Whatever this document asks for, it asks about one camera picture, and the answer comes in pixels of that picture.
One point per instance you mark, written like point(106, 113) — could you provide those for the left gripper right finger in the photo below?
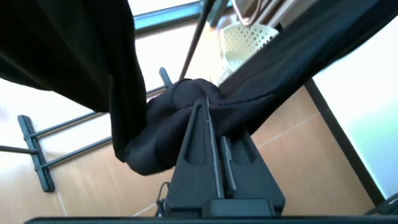
point(252, 180)

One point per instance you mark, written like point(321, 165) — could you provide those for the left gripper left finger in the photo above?
point(192, 180)

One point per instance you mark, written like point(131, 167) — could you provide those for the black garment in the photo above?
point(77, 46)
point(280, 71)

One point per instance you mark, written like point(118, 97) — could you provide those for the white laundry basket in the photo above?
point(239, 40)

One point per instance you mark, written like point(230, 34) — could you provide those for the black clothes rack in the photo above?
point(38, 155)

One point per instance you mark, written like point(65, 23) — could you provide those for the window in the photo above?
point(168, 14)

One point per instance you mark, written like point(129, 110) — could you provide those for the beige curtain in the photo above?
point(273, 12)

